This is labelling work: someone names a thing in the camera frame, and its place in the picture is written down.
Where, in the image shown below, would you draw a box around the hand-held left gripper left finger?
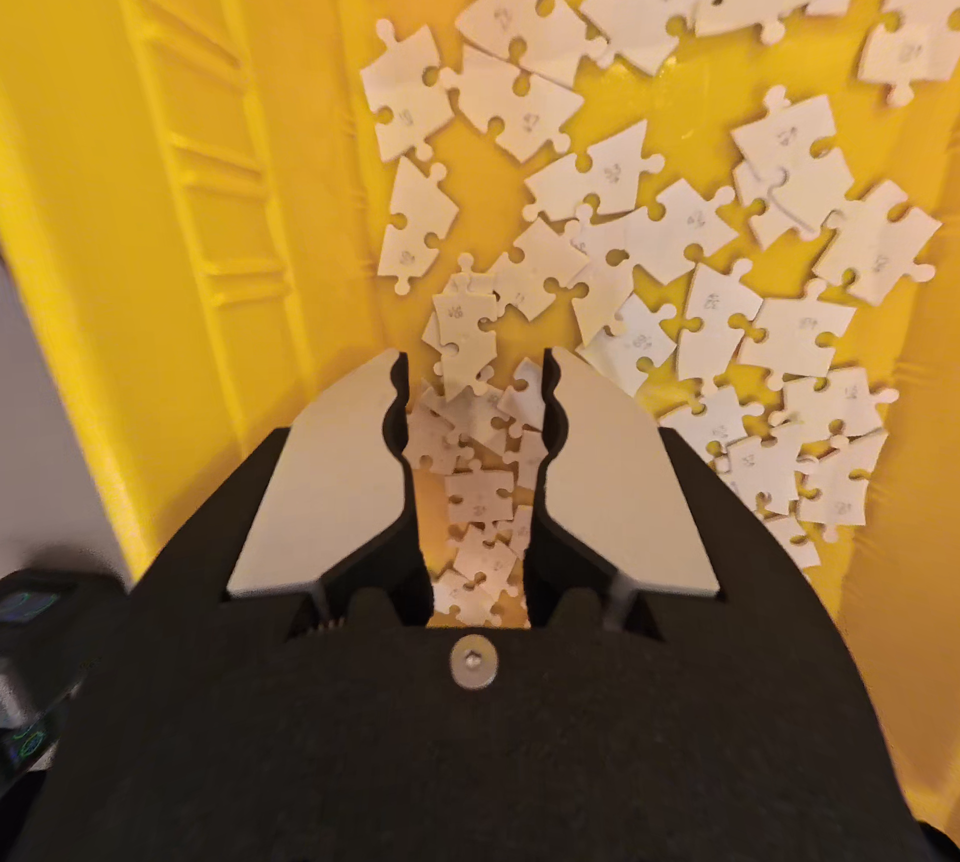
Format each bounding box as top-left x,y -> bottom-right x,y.
226,348 -> 433,621

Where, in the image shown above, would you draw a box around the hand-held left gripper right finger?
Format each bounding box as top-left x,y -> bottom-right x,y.
522,346 -> 721,628

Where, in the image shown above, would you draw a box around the heap of numbered puzzle pieces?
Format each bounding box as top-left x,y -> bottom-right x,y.
358,0 -> 960,629

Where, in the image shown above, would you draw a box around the yellow plastic bin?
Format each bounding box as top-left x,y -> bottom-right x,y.
0,0 -> 960,841

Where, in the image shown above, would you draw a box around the black glossy device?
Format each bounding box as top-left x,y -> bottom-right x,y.
0,568 -> 126,797

